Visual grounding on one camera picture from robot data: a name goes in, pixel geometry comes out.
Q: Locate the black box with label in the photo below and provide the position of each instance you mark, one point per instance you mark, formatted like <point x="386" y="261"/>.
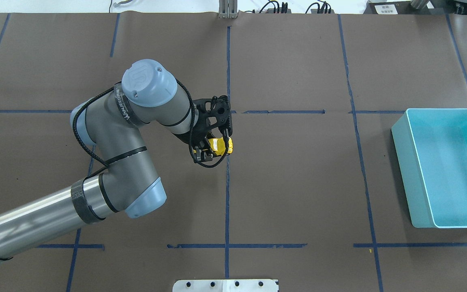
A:
<point x="387" y="8"/>

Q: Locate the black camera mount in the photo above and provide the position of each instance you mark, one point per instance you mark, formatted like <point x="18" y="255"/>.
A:
<point x="214" y="113"/>

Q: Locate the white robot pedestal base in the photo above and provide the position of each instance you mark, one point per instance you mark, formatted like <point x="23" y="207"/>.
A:
<point x="226" y="285"/>

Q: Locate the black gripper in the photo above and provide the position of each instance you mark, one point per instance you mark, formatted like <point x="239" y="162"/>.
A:
<point x="185" y="139"/>

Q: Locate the turquoise plastic bin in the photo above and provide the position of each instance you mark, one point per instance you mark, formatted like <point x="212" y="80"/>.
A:
<point x="431" y="148"/>

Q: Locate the yellow beetle toy car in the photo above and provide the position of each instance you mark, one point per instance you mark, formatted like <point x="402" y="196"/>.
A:
<point x="219" y="147"/>

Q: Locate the aluminium frame post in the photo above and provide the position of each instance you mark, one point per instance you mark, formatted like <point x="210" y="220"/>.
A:
<point x="228" y="9"/>

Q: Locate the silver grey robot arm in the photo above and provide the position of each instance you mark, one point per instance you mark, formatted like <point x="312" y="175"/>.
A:
<point x="107" y="127"/>

